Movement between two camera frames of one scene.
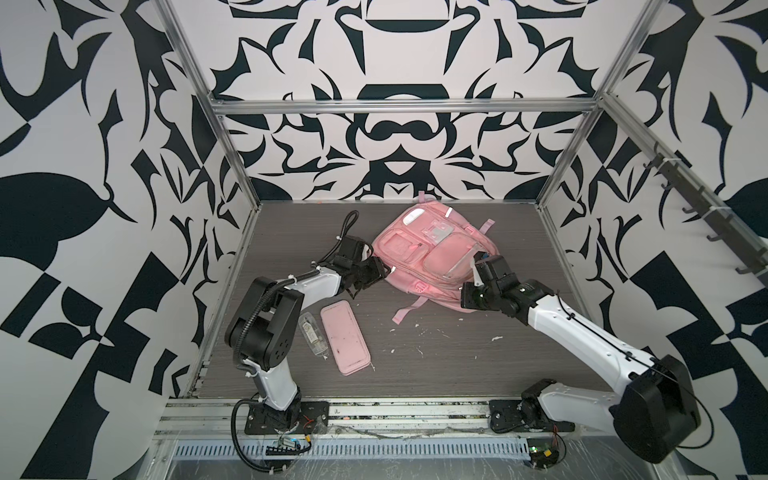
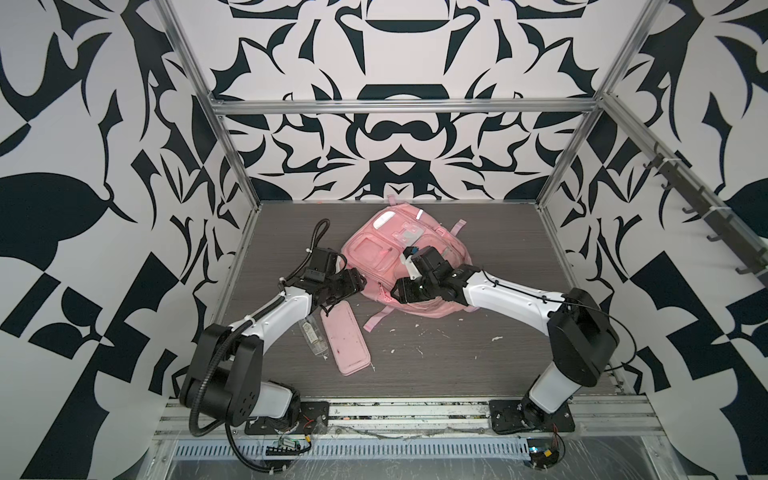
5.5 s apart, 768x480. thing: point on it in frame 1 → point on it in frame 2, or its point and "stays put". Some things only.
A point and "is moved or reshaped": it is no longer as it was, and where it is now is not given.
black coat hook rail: x=720 y=220 stays put
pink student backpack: x=430 y=250 is moved or reshaped
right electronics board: x=543 y=452 stays put
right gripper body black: x=479 y=297 → x=417 y=290
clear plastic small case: x=313 y=334 stays put
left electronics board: x=288 y=445 stays put
